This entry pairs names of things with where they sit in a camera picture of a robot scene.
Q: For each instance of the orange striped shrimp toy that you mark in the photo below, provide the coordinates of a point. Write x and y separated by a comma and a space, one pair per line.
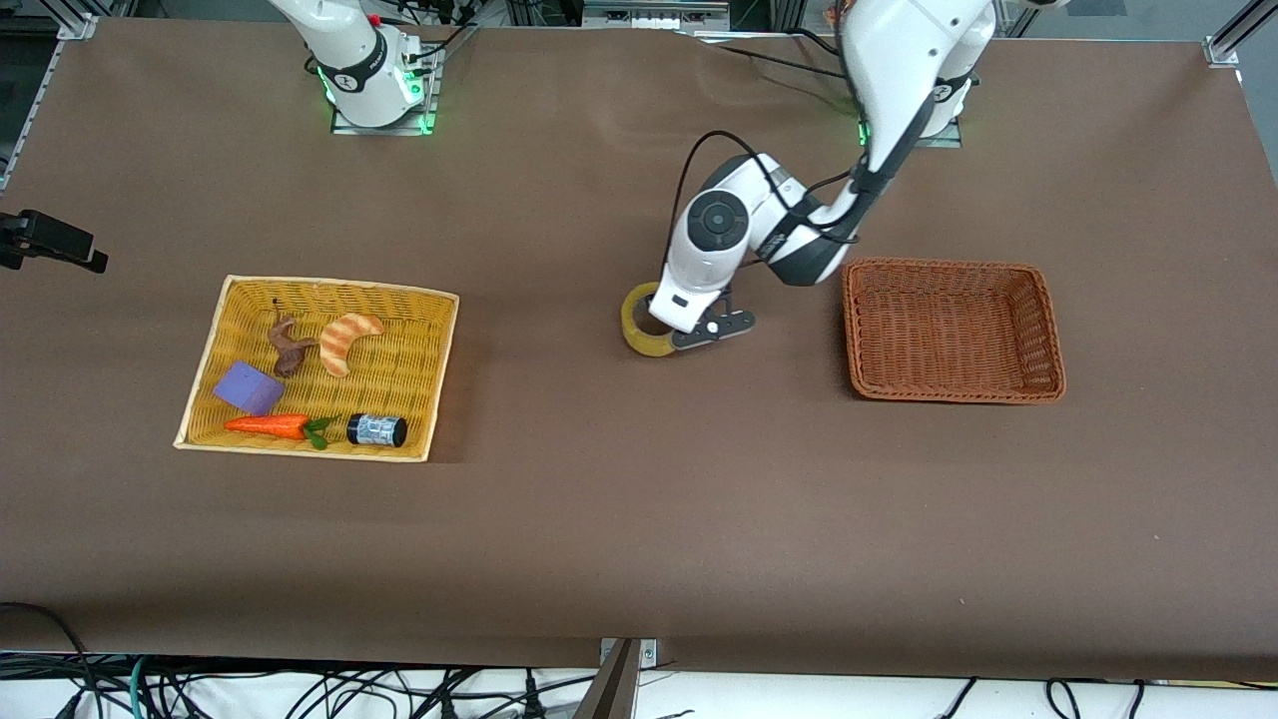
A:
337, 350

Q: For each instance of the orange toy carrot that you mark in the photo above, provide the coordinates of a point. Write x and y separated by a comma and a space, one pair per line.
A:
265, 425

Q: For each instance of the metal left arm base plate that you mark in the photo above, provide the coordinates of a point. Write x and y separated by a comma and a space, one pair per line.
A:
944, 142

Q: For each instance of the aluminium frame post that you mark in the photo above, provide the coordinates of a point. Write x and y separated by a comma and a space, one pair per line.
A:
1233, 35

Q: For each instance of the brown rubber toy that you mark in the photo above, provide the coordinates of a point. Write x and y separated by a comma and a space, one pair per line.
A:
290, 355

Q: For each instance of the yellow packing tape roll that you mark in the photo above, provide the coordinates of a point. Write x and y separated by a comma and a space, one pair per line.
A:
639, 342

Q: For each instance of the purple foam block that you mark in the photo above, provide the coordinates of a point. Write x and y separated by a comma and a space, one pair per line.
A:
248, 387

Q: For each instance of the aluminium table edge bracket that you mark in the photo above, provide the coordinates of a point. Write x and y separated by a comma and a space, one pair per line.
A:
647, 653

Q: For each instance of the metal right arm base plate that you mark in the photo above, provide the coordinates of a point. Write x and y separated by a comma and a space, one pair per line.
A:
384, 130

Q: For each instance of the grey metal box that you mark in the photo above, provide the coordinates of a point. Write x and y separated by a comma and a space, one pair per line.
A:
654, 14

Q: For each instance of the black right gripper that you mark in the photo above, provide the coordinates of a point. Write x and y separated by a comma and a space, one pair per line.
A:
7, 236

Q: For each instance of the yellow wicker basket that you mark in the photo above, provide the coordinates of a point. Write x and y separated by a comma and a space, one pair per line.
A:
399, 369

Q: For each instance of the aluminium corner bracket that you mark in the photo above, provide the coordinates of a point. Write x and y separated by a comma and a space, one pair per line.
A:
78, 27

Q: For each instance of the dark metal beam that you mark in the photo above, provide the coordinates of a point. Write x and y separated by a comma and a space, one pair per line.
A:
609, 694

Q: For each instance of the aluminium frame rail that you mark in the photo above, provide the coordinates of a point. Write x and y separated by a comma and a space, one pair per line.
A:
38, 95

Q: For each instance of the brown wicker basket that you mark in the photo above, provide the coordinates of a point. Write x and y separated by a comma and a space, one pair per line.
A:
949, 330

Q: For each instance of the black capped small bottle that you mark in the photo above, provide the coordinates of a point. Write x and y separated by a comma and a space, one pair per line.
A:
377, 430

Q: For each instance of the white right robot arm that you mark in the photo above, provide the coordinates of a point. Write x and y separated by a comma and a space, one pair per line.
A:
359, 70

